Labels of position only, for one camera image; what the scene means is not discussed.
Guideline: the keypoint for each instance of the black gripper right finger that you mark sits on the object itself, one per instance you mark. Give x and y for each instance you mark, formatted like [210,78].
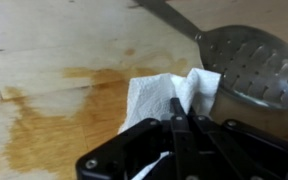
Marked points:
[244,150]

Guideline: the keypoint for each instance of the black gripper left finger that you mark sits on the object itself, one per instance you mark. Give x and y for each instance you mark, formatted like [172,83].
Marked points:
[144,146]

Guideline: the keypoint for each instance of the white paper tissue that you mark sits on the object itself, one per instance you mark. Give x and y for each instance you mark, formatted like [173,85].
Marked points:
[150,96]

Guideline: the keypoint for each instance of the brown liquid spill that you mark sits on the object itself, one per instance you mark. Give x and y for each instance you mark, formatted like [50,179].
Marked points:
[44,140]

